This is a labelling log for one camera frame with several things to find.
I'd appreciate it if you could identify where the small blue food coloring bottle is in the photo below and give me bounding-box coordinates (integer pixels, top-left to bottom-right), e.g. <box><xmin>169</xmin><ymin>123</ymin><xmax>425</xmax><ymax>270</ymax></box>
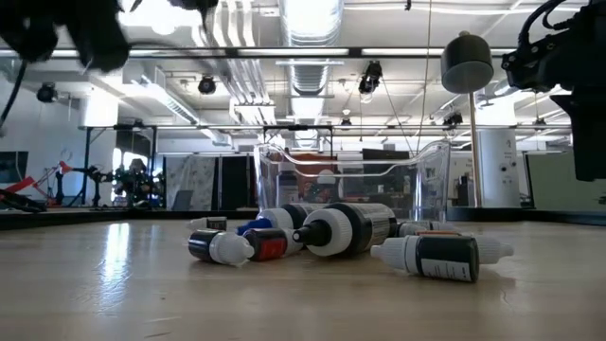
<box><xmin>396</xmin><ymin>220</ymin><xmax>435</xmax><ymax>238</ymax></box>

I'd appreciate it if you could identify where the clear plastic bin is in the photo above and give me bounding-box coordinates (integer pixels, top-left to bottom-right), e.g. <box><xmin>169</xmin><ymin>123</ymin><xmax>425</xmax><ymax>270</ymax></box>
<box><xmin>254</xmin><ymin>139</ymin><xmax>452</xmax><ymax>224</ymax></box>

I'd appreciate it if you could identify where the small black food coloring bottle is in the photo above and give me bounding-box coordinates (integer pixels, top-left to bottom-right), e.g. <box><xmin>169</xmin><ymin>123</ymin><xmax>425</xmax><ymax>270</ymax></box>
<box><xmin>187</xmin><ymin>228</ymin><xmax>256</xmax><ymax>266</ymax></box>
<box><xmin>369</xmin><ymin>234</ymin><xmax>481</xmax><ymax>284</ymax></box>
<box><xmin>185</xmin><ymin>216</ymin><xmax>228</xmax><ymax>232</ymax></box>

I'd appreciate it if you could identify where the large blue food coloring bottle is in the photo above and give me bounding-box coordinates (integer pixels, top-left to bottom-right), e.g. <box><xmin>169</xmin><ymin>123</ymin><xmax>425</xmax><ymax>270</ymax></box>
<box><xmin>235</xmin><ymin>203</ymin><xmax>332</xmax><ymax>237</ymax></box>

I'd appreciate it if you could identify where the red desk lamp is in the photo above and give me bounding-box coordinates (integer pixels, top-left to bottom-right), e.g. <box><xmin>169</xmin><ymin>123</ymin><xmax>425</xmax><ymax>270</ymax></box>
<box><xmin>13</xmin><ymin>160</ymin><xmax>75</xmax><ymax>207</ymax></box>

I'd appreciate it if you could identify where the large black food coloring bottle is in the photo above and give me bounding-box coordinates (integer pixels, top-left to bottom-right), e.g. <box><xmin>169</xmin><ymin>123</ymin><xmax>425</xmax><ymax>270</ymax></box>
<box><xmin>292</xmin><ymin>202</ymin><xmax>399</xmax><ymax>258</ymax></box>

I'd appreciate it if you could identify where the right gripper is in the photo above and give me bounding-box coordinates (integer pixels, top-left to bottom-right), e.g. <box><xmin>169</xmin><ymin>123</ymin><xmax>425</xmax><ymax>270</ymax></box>
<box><xmin>501</xmin><ymin>0</ymin><xmax>606</xmax><ymax>183</ymax></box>

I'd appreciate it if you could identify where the large purple food coloring bottle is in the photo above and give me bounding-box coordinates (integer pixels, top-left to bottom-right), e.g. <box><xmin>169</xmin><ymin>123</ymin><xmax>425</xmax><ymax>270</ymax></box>
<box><xmin>277</xmin><ymin>162</ymin><xmax>300</xmax><ymax>208</ymax></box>

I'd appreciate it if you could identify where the marbled partition panel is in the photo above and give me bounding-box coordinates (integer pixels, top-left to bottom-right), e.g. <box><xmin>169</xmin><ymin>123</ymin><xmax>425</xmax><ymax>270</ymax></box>
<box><xmin>164</xmin><ymin>155</ymin><xmax>218</xmax><ymax>212</ymax></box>

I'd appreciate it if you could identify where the black horizontal ceiling bar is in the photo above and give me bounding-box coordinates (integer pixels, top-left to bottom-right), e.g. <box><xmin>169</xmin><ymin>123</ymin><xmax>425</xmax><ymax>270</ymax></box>
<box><xmin>0</xmin><ymin>45</ymin><xmax>606</xmax><ymax>60</ymax></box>

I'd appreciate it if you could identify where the white building column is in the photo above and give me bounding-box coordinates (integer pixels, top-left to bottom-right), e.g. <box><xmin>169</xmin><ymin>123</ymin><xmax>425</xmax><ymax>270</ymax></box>
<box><xmin>477</xmin><ymin>128</ymin><xmax>521</xmax><ymax>208</ymax></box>

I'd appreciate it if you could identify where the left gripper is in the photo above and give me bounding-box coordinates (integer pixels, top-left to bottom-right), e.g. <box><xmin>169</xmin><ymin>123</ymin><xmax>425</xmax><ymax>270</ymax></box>
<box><xmin>65</xmin><ymin>0</ymin><xmax>222</xmax><ymax>73</ymax></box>

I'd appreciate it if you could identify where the black brass-stem desk lamp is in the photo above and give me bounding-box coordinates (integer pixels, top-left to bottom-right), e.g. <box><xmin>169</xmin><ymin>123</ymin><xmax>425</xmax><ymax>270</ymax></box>
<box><xmin>439</xmin><ymin>30</ymin><xmax>525</xmax><ymax>223</ymax></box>

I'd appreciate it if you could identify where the dark wall screen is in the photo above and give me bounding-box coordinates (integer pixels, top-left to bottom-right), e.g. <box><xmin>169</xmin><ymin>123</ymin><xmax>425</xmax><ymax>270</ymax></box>
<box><xmin>0</xmin><ymin>151</ymin><xmax>29</xmax><ymax>185</ymax></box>

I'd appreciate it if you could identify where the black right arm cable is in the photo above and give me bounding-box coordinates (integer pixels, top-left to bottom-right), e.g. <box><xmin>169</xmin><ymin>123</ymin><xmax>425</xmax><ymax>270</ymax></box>
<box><xmin>518</xmin><ymin>0</ymin><xmax>569</xmax><ymax>48</ymax></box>

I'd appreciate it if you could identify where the silver ventilation duct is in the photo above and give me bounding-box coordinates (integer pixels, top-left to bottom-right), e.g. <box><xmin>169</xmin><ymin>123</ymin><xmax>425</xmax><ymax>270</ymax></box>
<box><xmin>278</xmin><ymin>0</ymin><xmax>345</xmax><ymax>148</ymax></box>

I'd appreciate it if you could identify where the person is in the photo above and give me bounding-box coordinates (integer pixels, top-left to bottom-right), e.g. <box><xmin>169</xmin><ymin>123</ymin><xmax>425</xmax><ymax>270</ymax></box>
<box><xmin>126</xmin><ymin>158</ymin><xmax>152</xmax><ymax>208</ymax></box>

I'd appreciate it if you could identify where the grey-green partition panel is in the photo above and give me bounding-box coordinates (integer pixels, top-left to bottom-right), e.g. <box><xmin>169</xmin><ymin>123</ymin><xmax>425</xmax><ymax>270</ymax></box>
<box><xmin>524</xmin><ymin>151</ymin><xmax>606</xmax><ymax>212</ymax></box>

